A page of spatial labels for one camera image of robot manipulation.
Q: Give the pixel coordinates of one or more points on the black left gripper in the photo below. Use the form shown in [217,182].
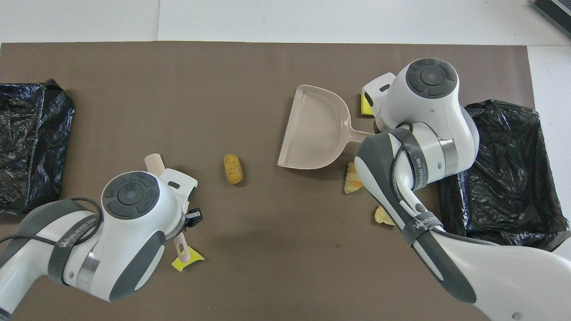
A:
[187,221]

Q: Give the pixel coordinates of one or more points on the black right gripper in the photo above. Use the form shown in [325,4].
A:
[382,125]

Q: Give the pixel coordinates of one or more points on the notched rectangular yellow sponge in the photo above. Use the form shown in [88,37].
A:
[366,107]

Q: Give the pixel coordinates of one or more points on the small yellow sponge wedge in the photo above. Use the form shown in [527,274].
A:
[194,257]

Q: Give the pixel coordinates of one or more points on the brown fried nugget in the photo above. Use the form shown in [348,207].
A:
[233,169]

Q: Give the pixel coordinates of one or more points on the striped toy croissant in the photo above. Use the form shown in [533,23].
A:
[350,180]

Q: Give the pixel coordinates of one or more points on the beige hand brush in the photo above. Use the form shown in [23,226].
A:
[155,162]

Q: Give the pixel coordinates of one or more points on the beige plastic dustpan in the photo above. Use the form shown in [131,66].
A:
[312,129]

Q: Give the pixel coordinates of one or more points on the pale toy dumpling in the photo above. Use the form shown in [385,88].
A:
[382,217]

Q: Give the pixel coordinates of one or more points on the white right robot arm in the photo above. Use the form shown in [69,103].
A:
[428,107]

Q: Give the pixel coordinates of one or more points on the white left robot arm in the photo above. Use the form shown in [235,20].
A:
[111,240]

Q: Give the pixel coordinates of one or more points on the open bin with black bag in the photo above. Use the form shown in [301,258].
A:
[513,178]

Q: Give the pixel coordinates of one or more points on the bin wrapped in black bag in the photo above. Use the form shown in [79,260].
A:
[31,142]

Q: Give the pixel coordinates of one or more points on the brown table mat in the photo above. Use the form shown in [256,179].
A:
[134,111]

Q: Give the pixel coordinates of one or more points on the dark ribbed device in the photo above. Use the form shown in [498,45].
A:
[553,11]

